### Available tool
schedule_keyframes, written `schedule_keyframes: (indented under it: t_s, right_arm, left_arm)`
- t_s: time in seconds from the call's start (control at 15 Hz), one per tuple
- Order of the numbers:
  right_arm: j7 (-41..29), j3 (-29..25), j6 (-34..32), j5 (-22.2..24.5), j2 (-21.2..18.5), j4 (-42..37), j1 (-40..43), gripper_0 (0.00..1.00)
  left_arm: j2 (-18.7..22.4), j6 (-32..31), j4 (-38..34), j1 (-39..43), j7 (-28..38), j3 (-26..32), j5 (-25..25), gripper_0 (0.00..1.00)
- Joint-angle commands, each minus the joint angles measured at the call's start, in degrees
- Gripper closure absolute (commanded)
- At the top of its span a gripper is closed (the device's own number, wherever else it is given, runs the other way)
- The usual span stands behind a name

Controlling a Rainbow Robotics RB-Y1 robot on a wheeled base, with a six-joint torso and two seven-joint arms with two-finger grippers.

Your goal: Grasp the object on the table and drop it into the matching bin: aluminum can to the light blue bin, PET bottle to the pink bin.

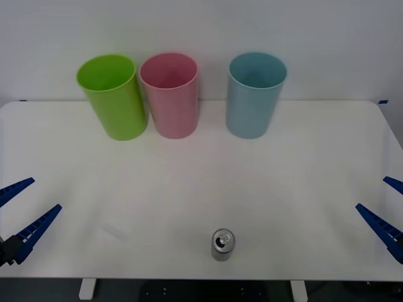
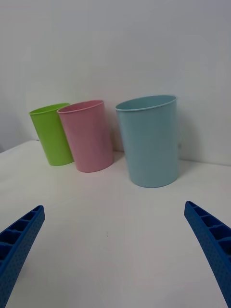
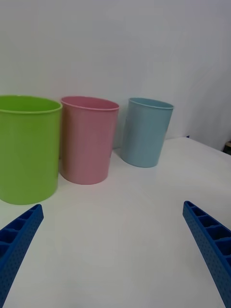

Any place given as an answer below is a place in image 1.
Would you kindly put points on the white table leg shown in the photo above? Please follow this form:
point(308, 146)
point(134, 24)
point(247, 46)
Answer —
point(299, 291)
point(87, 288)

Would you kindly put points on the green plastic bin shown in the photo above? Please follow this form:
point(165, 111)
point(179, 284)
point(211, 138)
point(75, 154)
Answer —
point(121, 113)

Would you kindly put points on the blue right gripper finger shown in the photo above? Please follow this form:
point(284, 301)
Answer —
point(382, 228)
point(395, 183)

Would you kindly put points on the pink plastic bin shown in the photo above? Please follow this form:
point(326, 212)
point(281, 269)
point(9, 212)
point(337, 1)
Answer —
point(176, 113)

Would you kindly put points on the silver drink can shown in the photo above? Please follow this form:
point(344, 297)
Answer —
point(222, 250)

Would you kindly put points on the pale blue plastic bin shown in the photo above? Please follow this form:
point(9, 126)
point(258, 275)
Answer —
point(248, 113)

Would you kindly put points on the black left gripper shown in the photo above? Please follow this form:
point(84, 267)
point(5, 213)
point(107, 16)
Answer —
point(3, 251)

